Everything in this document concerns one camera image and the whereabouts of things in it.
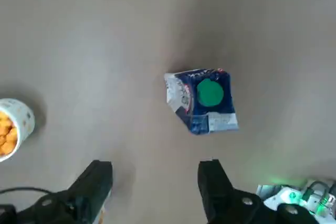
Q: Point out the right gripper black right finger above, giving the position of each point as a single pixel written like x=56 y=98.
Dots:
x=218 y=190

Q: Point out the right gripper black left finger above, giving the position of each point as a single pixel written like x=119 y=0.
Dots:
x=89 y=187

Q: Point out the blue white milk carton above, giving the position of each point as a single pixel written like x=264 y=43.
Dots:
x=207 y=98

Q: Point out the paper cup of orange snacks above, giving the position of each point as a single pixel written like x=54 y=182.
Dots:
x=13 y=129

